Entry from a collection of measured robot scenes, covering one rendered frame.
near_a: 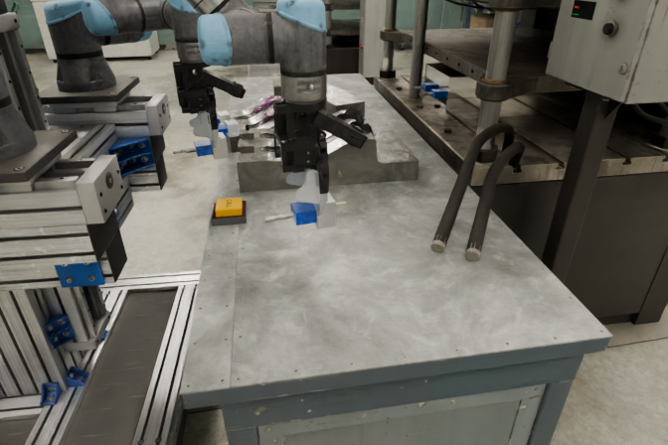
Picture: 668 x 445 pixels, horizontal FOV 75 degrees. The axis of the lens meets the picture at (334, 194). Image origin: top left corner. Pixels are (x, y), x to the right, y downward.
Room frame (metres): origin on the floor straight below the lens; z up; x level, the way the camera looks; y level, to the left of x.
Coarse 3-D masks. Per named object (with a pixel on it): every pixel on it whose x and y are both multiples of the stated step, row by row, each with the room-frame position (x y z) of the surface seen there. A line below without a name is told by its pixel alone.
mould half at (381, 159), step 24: (240, 144) 1.18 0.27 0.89; (264, 144) 1.18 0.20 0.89; (336, 144) 1.12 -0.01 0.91; (384, 144) 1.26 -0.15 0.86; (240, 168) 1.06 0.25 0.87; (264, 168) 1.07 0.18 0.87; (336, 168) 1.10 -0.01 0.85; (360, 168) 1.11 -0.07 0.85; (384, 168) 1.12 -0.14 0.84; (408, 168) 1.13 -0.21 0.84; (240, 192) 1.06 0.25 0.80
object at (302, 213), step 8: (328, 192) 0.75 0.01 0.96; (328, 200) 0.72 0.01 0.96; (296, 208) 0.71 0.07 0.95; (304, 208) 0.71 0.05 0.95; (312, 208) 0.71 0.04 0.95; (328, 208) 0.71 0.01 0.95; (264, 216) 0.70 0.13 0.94; (272, 216) 0.70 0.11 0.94; (280, 216) 0.70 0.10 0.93; (288, 216) 0.71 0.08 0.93; (296, 216) 0.70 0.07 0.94; (304, 216) 0.70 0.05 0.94; (312, 216) 0.70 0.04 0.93; (320, 216) 0.71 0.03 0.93; (328, 216) 0.71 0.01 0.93; (296, 224) 0.70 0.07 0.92; (320, 224) 0.71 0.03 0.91; (328, 224) 0.71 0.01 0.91
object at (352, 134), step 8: (320, 112) 0.71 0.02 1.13; (328, 112) 0.75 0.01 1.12; (312, 120) 0.71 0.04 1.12; (320, 120) 0.71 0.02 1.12; (328, 120) 0.71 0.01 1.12; (336, 120) 0.72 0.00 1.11; (328, 128) 0.71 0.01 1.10; (336, 128) 0.72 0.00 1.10; (344, 128) 0.72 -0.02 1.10; (352, 128) 0.73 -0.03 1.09; (360, 128) 0.75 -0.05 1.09; (336, 136) 0.72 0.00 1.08; (344, 136) 0.72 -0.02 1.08; (352, 136) 0.73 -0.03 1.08; (360, 136) 0.73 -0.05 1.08; (352, 144) 0.73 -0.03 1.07; (360, 144) 0.73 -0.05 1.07
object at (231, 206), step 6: (228, 198) 0.95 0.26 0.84; (234, 198) 0.95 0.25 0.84; (240, 198) 0.95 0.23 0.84; (222, 204) 0.92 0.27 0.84; (228, 204) 0.92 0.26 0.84; (234, 204) 0.92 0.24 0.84; (240, 204) 0.92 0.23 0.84; (216, 210) 0.90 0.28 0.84; (222, 210) 0.90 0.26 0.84; (228, 210) 0.90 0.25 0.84; (234, 210) 0.90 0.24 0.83; (240, 210) 0.90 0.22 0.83; (216, 216) 0.89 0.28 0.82; (222, 216) 0.90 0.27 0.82
